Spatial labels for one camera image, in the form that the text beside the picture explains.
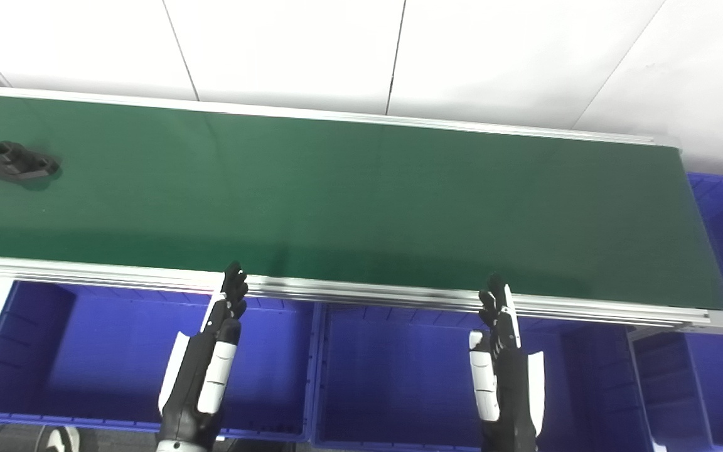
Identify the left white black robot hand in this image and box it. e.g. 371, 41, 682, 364
156, 261, 250, 443

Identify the white black robot foot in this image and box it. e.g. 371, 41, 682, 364
35, 426, 81, 452

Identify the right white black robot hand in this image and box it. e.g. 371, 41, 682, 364
468, 273, 545, 452

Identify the black flanged machine part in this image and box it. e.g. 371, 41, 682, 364
0, 141, 61, 183

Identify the green conveyor belt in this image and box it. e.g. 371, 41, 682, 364
0, 83, 723, 335
0, 93, 723, 311

